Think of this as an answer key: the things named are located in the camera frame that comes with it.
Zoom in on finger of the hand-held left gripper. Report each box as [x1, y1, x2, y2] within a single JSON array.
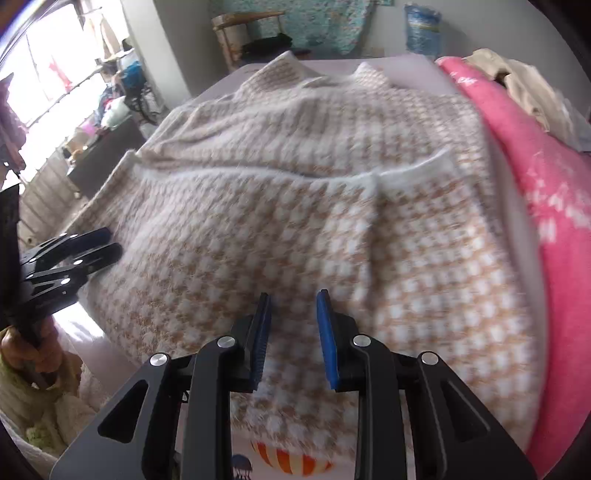
[[28, 243, 123, 298], [21, 227, 112, 273]]

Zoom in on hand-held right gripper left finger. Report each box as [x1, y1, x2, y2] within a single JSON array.
[[50, 292, 273, 480]]

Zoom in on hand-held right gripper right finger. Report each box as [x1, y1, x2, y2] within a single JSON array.
[[315, 288, 539, 480]]

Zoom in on fuzzy houndstooth cardigan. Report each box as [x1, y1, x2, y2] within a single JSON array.
[[76, 50, 548, 455]]

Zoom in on person's left forearm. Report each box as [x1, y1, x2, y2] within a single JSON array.
[[0, 351, 100, 455]]

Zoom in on person's left hand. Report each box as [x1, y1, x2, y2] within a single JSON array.
[[0, 318, 63, 384]]

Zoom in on metal window railing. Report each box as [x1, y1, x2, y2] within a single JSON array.
[[0, 60, 107, 241]]

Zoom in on dark cabinet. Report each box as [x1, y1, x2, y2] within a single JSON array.
[[66, 117, 146, 199]]

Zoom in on pink hanging garment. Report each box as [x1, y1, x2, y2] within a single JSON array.
[[48, 55, 75, 90]]

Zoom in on wooden chair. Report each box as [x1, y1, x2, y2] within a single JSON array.
[[211, 11, 287, 72]]

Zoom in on black bag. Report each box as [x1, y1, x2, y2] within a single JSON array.
[[240, 33, 294, 58]]

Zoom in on pink blanket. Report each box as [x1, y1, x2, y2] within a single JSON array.
[[436, 55, 591, 478]]

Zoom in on floral hanging cloth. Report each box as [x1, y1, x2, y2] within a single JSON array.
[[288, 0, 375, 56]]

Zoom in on blue water bottle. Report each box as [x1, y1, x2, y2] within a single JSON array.
[[404, 4, 441, 58]]

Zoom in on beige cloth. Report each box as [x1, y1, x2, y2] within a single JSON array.
[[464, 47, 591, 148]]

